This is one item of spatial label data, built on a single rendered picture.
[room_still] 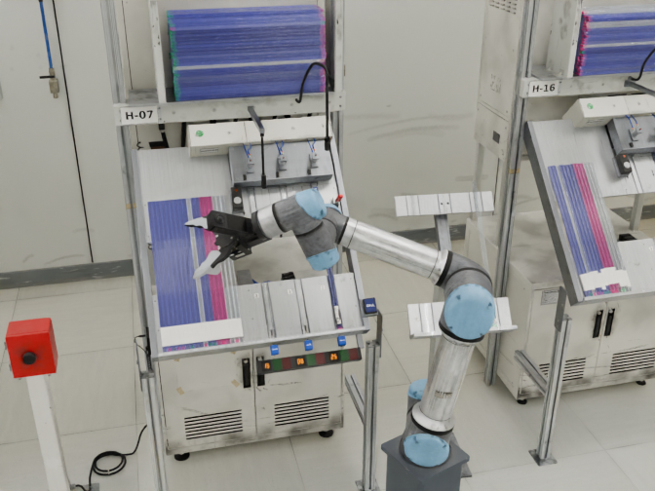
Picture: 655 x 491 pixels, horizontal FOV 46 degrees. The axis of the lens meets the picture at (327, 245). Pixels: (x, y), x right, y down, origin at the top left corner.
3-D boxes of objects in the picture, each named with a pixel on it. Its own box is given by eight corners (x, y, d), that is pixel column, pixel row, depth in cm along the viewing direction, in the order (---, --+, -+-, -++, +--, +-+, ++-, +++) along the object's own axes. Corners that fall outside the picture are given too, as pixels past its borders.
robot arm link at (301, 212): (327, 224, 179) (312, 192, 176) (285, 241, 181) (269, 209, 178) (330, 211, 186) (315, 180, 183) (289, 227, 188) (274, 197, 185)
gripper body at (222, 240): (231, 263, 190) (275, 245, 187) (213, 250, 183) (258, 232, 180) (226, 236, 193) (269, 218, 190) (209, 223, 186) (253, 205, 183)
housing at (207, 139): (327, 153, 278) (333, 135, 265) (189, 165, 268) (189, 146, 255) (323, 133, 281) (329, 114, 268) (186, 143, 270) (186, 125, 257)
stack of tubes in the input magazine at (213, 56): (327, 92, 261) (327, 10, 250) (174, 101, 251) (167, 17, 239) (318, 83, 272) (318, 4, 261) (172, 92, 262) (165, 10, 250)
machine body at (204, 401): (343, 439, 311) (345, 307, 284) (167, 469, 296) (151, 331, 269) (309, 352, 368) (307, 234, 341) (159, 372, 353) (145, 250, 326)
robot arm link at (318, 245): (345, 245, 193) (327, 208, 189) (339, 267, 183) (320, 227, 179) (317, 256, 195) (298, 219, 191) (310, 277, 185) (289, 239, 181)
